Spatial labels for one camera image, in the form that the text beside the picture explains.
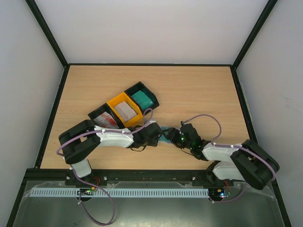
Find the beige card holder wallet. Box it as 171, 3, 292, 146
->
158, 126, 172, 145

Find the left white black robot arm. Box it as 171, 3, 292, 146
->
56, 120, 162, 178

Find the black bin with red cards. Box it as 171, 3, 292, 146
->
88, 103, 124, 129

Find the red patterned card stack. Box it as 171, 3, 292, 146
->
94, 112, 119, 129

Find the green card stack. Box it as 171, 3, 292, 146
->
131, 91, 154, 111

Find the black aluminium frame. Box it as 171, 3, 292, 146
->
6, 0, 292, 227

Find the black bin with green cards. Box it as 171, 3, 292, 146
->
125, 81, 160, 113

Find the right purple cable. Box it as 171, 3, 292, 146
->
181, 114, 277, 204

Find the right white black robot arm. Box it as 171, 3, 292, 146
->
163, 123, 280, 190

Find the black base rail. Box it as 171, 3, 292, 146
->
22, 168, 237, 188

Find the light blue slotted cable duct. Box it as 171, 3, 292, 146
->
29, 188, 209, 198

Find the yellow bin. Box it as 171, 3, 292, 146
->
107, 92, 143, 128

